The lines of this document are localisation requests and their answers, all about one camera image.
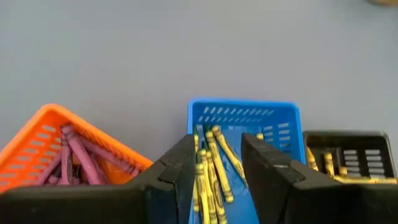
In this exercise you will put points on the black vented box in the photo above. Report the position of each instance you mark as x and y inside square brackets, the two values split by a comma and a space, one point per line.
[357, 140]

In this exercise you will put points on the orange plastic basket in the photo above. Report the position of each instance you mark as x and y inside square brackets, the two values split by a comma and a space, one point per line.
[40, 124]

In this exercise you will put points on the blue plastic basket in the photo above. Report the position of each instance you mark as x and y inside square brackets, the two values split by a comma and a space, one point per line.
[242, 115]

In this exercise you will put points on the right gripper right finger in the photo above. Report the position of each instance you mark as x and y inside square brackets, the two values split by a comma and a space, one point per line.
[295, 199]

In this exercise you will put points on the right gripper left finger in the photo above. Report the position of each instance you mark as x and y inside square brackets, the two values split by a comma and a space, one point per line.
[155, 199]

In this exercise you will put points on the purple crayon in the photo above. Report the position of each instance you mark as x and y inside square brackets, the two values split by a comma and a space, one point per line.
[49, 169]
[82, 155]
[109, 155]
[66, 161]

